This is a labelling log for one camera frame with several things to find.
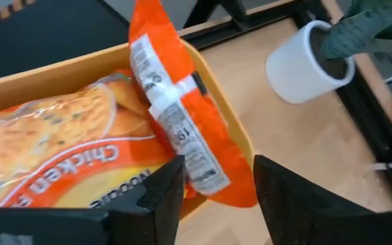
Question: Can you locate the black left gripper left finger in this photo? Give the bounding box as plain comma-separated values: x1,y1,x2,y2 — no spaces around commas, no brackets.
109,154,186,245

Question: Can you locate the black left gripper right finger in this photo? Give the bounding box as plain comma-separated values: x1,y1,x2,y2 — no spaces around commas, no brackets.
252,154,392,245

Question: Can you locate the orange Maruchan chicken pack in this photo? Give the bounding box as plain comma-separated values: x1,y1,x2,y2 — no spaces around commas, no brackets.
0,69,180,209
127,0,259,209

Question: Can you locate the snake plant in white pot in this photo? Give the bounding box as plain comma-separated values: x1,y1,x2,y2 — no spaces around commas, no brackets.
265,0,392,105

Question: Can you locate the yellow plastic bin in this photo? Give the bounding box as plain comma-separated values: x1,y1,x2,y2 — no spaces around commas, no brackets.
0,37,255,218

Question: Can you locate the black hazard-striped floor mat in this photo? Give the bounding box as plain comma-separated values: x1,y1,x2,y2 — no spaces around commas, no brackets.
0,0,129,82

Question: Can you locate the black aluminium table frame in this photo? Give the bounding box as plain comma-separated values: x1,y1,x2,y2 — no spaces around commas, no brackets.
178,0,392,161

